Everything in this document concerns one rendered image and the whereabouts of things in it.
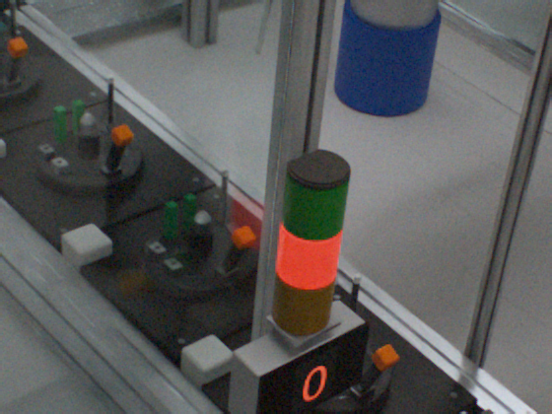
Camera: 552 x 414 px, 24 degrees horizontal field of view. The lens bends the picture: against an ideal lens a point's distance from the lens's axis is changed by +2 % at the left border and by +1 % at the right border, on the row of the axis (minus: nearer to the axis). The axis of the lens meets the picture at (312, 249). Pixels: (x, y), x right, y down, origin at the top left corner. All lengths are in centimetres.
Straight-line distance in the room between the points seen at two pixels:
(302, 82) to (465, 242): 94
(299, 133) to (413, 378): 55
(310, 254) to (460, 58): 132
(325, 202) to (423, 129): 112
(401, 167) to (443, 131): 13
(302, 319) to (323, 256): 7
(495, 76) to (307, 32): 135
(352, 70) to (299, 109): 111
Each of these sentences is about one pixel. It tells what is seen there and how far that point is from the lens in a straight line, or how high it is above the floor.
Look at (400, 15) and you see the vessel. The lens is 204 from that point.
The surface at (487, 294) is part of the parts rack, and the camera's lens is 151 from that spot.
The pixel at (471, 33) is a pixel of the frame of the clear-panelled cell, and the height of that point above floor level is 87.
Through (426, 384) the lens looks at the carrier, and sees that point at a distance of 148.
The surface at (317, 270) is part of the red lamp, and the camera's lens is 104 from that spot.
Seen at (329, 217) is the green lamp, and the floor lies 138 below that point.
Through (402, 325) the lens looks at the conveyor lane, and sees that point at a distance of 157.
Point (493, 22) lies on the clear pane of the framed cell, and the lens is 234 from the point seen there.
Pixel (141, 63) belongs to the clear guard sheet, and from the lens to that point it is 88.
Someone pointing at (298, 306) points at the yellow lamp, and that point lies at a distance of 106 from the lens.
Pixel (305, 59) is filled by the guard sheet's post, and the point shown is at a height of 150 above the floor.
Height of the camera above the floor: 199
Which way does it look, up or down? 38 degrees down
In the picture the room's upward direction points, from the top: 7 degrees clockwise
